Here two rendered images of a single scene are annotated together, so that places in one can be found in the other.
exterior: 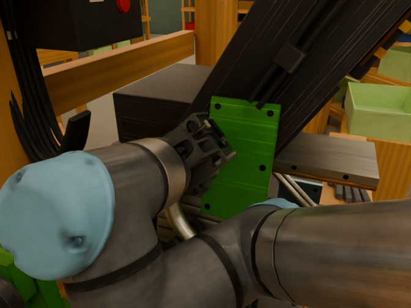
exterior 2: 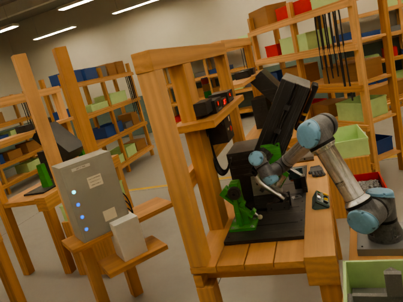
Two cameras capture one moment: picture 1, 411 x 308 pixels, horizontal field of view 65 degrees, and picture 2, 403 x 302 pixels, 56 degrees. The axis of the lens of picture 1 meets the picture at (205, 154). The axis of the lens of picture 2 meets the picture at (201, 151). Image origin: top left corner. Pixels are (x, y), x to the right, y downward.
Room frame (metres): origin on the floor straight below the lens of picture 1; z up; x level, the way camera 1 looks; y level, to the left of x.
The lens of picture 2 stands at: (-1.68, 0.44, 1.84)
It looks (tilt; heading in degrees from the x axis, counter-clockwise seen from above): 13 degrees down; 358
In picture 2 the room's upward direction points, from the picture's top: 14 degrees counter-clockwise
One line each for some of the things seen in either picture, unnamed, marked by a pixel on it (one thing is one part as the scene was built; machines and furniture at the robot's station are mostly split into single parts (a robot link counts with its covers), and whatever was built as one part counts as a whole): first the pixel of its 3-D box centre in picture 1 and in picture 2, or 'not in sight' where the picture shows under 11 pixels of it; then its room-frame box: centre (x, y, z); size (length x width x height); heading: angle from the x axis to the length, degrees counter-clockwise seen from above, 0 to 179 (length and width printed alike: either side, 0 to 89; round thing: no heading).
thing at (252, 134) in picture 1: (243, 154); (273, 159); (0.50, -0.07, 1.17); 0.13 x 0.12 x 0.20; 158
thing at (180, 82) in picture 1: (185, 144); (249, 169); (0.75, 0.05, 1.07); 0.30 x 0.18 x 0.34; 158
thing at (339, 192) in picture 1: (345, 182); (315, 171); (0.81, -0.42, 0.91); 0.20 x 0.11 x 0.03; 166
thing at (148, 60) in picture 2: not in sight; (192, 54); (0.71, 0.24, 1.89); 1.50 x 0.09 x 0.09; 158
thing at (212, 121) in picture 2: not in sight; (212, 111); (0.69, 0.21, 1.52); 0.90 x 0.25 x 0.04; 158
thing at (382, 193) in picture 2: not in sight; (379, 203); (-0.17, -0.34, 1.05); 0.13 x 0.12 x 0.14; 126
